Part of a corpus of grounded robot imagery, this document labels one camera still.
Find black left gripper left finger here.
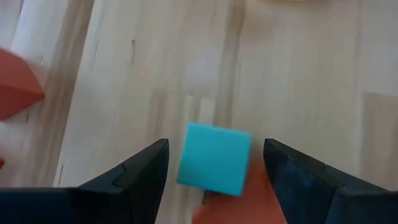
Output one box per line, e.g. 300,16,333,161
0,138,170,224

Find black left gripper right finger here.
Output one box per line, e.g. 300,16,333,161
263,138,398,224

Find red cube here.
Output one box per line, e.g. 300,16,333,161
191,160,287,224

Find teal cube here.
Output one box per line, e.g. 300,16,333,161
176,122,253,197

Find red rectangular block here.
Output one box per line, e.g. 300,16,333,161
0,48,45,121

